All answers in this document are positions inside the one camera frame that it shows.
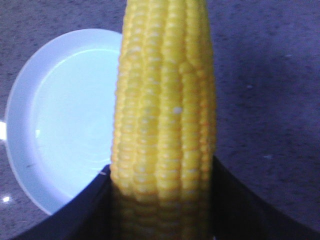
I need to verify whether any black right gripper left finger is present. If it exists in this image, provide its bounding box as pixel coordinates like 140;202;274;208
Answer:
12;164;114;240

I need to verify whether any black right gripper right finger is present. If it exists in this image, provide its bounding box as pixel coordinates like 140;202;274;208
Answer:
211;156;320;240

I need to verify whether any light blue round plate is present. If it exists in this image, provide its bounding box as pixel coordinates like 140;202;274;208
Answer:
5;28;122;215

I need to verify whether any yellow corn cob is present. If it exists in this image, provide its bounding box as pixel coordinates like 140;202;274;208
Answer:
110;0;216;240

